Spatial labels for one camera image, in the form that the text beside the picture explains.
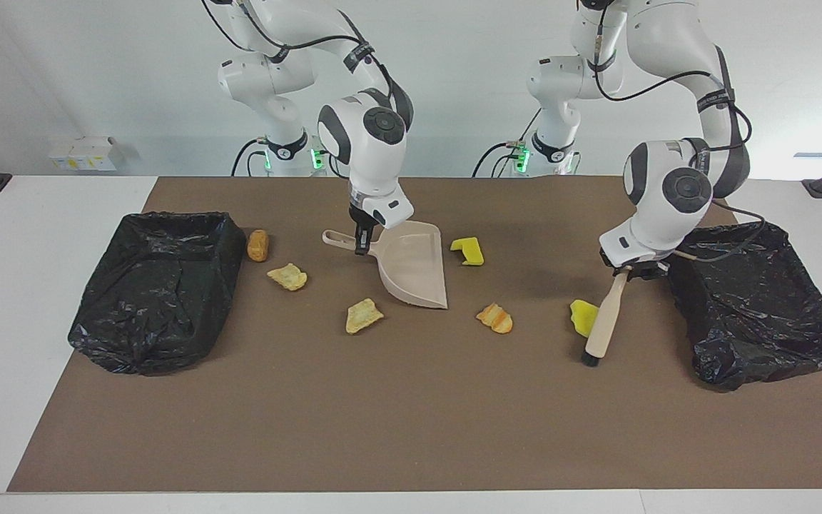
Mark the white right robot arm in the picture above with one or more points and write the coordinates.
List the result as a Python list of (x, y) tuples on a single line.
[(372, 160)]

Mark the pale crinkled chip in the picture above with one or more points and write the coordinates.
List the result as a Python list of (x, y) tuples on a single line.
[(288, 277)]

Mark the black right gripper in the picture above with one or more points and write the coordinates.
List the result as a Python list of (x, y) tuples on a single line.
[(363, 225)]

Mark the orange striped croissant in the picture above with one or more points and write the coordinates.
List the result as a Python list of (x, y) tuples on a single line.
[(495, 318)]

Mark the notched yellow sponge piece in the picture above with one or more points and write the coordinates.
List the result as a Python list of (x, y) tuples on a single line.
[(472, 251)]

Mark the brown table mat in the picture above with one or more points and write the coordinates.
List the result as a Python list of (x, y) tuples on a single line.
[(411, 442)]

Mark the beige plastic dustpan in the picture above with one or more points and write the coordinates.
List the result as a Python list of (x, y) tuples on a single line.
[(414, 268)]

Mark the black bag lined bin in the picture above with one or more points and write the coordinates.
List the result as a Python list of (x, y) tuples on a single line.
[(753, 307), (161, 293)]

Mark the wedge yellow sponge piece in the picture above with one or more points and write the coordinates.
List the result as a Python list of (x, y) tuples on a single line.
[(582, 318)]

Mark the beige bread chunk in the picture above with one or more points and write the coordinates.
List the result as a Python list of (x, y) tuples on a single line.
[(362, 316)]

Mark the white cardboard box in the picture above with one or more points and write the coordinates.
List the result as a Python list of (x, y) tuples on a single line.
[(60, 158), (93, 154)]

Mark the beige hand brush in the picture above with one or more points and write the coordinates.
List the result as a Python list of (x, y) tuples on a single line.
[(605, 321)]

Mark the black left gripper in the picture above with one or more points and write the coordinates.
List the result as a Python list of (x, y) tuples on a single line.
[(643, 269)]

